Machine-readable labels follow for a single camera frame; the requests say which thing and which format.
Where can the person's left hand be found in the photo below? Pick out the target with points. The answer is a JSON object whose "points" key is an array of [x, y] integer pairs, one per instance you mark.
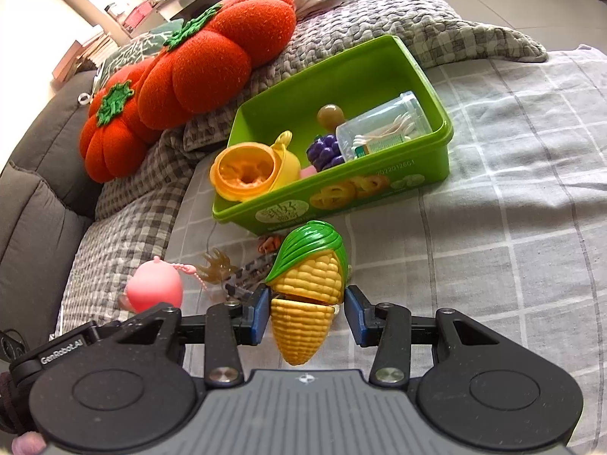
{"points": [[26, 443]]}

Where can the yellow toy corn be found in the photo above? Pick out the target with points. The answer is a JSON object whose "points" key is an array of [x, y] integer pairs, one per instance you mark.
{"points": [[303, 294]]}

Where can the grey checked blanket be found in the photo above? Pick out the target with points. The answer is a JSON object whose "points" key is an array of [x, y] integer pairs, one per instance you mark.
{"points": [[379, 9]]}

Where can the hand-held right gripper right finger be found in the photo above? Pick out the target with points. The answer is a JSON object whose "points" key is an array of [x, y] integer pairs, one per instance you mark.
{"points": [[355, 313]]}

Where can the purple toy grapes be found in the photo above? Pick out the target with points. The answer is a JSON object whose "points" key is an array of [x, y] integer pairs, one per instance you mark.
{"points": [[325, 149]]}

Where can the dark striped toy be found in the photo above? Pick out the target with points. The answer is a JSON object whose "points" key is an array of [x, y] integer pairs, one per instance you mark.
{"points": [[246, 275]]}

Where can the large orange pumpkin cushion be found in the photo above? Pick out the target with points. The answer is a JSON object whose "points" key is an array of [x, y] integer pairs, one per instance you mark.
{"points": [[223, 57]]}

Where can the yellow toy cup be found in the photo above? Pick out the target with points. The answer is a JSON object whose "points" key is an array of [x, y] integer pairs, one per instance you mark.
{"points": [[246, 170]]}

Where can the light grey grid sheet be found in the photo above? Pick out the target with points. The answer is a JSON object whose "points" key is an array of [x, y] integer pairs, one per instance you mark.
{"points": [[498, 199]]}

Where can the brown round toy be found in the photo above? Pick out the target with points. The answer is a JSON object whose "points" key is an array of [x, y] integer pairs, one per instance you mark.
{"points": [[330, 116]]}

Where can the pink round toy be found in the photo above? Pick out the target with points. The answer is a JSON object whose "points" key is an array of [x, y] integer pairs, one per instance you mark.
{"points": [[154, 289]]}

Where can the teal patterned pillow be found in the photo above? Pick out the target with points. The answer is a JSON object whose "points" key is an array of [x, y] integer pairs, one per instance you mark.
{"points": [[137, 47]]}

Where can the small pink toy piece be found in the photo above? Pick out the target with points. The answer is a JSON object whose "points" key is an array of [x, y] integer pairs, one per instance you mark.
{"points": [[309, 171]]}

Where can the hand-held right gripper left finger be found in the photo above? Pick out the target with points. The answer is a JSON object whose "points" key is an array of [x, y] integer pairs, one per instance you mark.
{"points": [[261, 313]]}

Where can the green plastic box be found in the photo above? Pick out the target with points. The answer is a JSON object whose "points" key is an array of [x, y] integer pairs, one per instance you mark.
{"points": [[303, 104]]}

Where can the stack of books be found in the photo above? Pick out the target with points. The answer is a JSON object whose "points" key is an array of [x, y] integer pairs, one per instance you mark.
{"points": [[85, 54]]}

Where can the clear cotton swab container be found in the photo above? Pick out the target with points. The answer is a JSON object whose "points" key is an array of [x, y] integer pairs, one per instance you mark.
{"points": [[379, 137]]}

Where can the dark grey sofa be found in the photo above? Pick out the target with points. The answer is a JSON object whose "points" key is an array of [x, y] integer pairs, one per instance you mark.
{"points": [[33, 208]]}

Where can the small orange pumpkin cushion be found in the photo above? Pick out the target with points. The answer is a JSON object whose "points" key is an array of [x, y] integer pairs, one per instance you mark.
{"points": [[109, 142]]}

